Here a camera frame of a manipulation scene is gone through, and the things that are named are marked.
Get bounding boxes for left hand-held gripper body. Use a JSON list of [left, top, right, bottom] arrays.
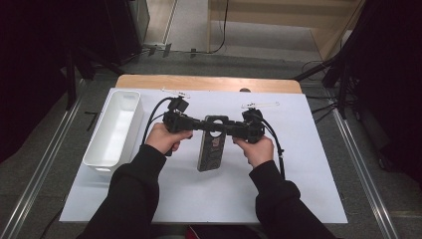
[[161, 87, 197, 133]]

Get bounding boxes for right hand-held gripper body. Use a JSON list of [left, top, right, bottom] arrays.
[[237, 102, 281, 144]]

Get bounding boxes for patterned phone case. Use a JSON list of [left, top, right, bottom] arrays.
[[197, 115, 230, 172]]

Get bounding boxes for white plastic bin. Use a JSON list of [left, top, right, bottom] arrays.
[[83, 90, 144, 173]]

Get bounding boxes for person's left hand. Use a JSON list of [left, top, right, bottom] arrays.
[[144, 122, 194, 155]]

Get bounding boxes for person's right hand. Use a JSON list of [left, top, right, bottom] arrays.
[[232, 134, 275, 168]]

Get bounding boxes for wooden table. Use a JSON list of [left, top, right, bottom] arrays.
[[114, 74, 303, 95]]

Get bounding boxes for white table board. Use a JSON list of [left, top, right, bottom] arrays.
[[59, 88, 348, 225]]

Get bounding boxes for black metal stand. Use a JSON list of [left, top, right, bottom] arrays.
[[64, 46, 123, 113], [293, 33, 362, 120]]

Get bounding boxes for dark cabinet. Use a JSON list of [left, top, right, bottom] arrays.
[[103, 0, 151, 66]]

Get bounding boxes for dark curtain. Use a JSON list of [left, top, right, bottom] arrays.
[[347, 0, 422, 183], [0, 0, 110, 163]]

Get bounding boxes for left hand-held gripper black cable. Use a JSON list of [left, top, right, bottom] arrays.
[[141, 97, 175, 146]]

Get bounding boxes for hand-held gripper black cable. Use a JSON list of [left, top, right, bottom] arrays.
[[141, 97, 175, 146], [255, 114, 287, 180]]

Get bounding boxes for right hand-held gripper black cable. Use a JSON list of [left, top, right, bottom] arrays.
[[255, 114, 287, 180]]

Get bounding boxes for black floor cables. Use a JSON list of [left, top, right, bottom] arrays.
[[302, 59, 346, 124]]

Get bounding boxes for black hanging cable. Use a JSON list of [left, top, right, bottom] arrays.
[[210, 0, 230, 54]]

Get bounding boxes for aluminium floor rail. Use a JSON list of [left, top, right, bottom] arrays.
[[0, 79, 84, 239], [331, 109, 399, 239]]

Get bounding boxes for light wooden shelf frame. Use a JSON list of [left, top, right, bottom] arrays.
[[207, 0, 366, 63]]

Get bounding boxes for thin black floor cable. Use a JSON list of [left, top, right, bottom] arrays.
[[39, 208, 65, 239]]

